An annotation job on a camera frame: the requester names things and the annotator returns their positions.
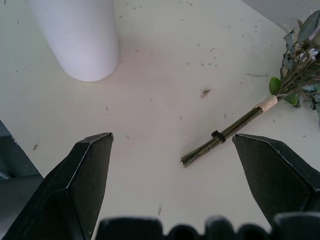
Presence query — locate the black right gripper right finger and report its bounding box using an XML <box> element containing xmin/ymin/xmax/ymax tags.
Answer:
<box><xmin>232</xmin><ymin>133</ymin><xmax>320</xmax><ymax>230</ymax></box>

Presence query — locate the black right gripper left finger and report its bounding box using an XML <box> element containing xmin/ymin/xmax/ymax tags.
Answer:
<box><xmin>0</xmin><ymin>132</ymin><xmax>115</xmax><ymax>240</ymax></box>

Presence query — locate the white cylindrical vase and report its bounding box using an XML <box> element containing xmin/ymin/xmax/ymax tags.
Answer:
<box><xmin>24</xmin><ymin>0</ymin><xmax>120</xmax><ymax>83</ymax></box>

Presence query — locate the tied artificial flower bouquet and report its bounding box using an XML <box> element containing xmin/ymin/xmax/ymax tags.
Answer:
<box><xmin>180</xmin><ymin>9</ymin><xmax>320</xmax><ymax>169</ymax></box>

